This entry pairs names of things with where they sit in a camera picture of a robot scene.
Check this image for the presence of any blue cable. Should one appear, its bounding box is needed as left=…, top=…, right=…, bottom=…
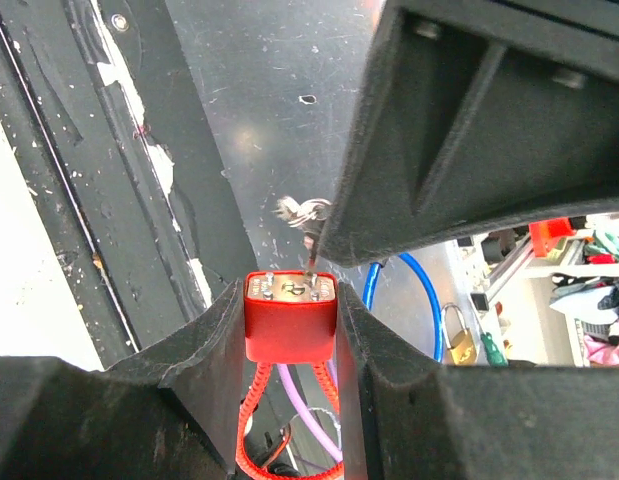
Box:
left=362, top=252, right=445, bottom=364

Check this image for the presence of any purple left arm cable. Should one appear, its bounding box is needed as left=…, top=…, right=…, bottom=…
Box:
left=278, top=363, right=344, bottom=464

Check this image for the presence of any red plastic seal tag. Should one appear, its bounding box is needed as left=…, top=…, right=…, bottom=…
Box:
left=236, top=270, right=340, bottom=479

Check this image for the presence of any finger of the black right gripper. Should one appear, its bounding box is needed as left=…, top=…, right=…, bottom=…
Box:
left=320, top=1, right=619, bottom=267

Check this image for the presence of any silver key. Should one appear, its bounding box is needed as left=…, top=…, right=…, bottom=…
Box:
left=273, top=196, right=332, bottom=286

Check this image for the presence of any green handled screwdriver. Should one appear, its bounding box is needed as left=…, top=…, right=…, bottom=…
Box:
left=471, top=303, right=509, bottom=367

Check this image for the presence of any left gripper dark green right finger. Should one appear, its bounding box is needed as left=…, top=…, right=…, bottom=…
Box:
left=336, top=284, right=619, bottom=479

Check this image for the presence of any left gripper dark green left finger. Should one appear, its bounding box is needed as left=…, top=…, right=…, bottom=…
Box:
left=0, top=282, right=245, bottom=479

